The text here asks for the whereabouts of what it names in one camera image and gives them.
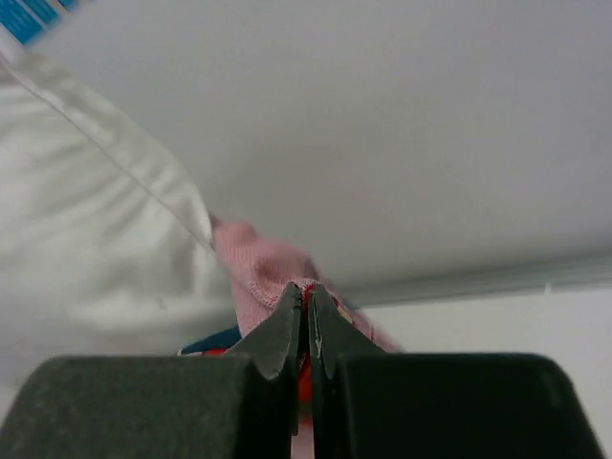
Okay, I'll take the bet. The red patterned pillowcase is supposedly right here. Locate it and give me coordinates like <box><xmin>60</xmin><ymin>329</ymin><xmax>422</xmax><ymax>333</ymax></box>
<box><xmin>176</xmin><ymin>214</ymin><xmax>405</xmax><ymax>459</ymax></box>

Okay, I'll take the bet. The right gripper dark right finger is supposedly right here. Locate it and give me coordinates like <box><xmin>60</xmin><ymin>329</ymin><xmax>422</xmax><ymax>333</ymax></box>
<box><xmin>308</xmin><ymin>286</ymin><xmax>603</xmax><ymax>458</ymax></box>

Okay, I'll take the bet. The aluminium table frame rail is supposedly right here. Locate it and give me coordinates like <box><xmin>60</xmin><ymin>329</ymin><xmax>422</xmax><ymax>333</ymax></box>
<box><xmin>341</xmin><ymin>253</ymin><xmax>611</xmax><ymax>308</ymax></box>

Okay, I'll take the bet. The white pillow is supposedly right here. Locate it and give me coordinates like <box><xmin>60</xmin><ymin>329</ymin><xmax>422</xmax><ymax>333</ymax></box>
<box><xmin>0</xmin><ymin>0</ymin><xmax>240</xmax><ymax>383</ymax></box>

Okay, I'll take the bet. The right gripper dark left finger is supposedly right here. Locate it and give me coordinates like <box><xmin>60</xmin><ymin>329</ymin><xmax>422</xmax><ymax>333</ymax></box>
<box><xmin>1</xmin><ymin>284</ymin><xmax>302</xmax><ymax>458</ymax></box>

